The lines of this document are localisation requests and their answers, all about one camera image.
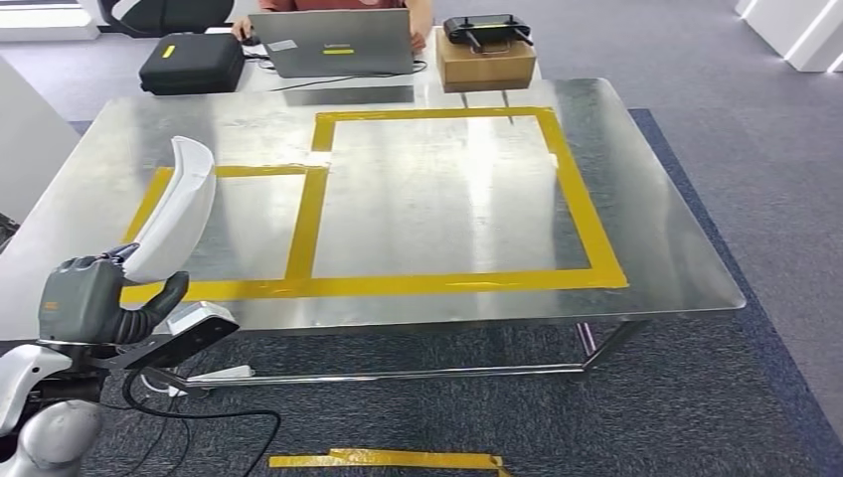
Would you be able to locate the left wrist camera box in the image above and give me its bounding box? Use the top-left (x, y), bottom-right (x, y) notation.
top-left (91, 301), bottom-right (241, 372)

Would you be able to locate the black remote controller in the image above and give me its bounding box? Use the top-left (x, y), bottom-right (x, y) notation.
top-left (442, 14), bottom-right (535, 51)

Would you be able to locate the brown cardboard box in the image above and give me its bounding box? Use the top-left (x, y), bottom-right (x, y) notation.
top-left (435, 29), bottom-right (538, 93)

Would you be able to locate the black chair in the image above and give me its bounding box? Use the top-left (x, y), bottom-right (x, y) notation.
top-left (96, 0), bottom-right (235, 38)

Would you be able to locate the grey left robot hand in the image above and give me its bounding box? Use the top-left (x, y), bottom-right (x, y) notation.
top-left (38, 243), bottom-right (191, 346)

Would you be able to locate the black camera cable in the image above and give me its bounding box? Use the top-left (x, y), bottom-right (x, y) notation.
top-left (121, 368), bottom-right (283, 477)

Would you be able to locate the white plastic shell part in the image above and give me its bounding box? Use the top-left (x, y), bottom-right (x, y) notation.
top-left (121, 136), bottom-right (218, 285)

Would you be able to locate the white partition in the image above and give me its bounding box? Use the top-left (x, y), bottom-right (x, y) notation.
top-left (734, 0), bottom-right (843, 74)

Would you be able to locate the white side cabinet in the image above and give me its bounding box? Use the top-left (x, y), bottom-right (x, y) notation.
top-left (0, 56), bottom-right (82, 254)

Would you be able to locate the white plinth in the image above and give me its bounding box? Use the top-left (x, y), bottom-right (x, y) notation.
top-left (0, 0), bottom-right (100, 42)

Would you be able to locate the grey laptop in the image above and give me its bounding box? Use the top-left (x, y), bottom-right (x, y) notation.
top-left (248, 7), bottom-right (417, 79)

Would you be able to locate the steel workbench table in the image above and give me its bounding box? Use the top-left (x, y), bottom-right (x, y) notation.
top-left (0, 78), bottom-right (749, 400)

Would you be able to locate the black carrying case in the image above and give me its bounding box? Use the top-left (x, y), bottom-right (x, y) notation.
top-left (138, 33), bottom-right (247, 96)

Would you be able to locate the white power strip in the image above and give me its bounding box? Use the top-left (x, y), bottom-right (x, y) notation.
top-left (139, 364), bottom-right (256, 400)

